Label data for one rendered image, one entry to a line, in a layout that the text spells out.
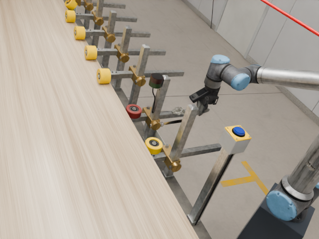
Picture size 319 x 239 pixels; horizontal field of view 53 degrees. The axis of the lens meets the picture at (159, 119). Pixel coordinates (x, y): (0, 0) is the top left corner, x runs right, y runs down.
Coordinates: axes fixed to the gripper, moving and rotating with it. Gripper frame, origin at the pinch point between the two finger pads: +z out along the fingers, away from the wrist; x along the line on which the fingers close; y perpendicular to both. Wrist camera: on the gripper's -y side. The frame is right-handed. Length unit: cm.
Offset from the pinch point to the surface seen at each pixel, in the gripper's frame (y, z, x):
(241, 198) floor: 62, 86, -13
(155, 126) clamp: -31.9, -3.7, -8.9
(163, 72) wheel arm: -15.1, -14.1, 23.3
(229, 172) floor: 68, 86, 13
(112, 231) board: -73, -10, -62
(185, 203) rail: -30, 11, -46
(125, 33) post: -33, -28, 44
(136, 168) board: -55, -10, -37
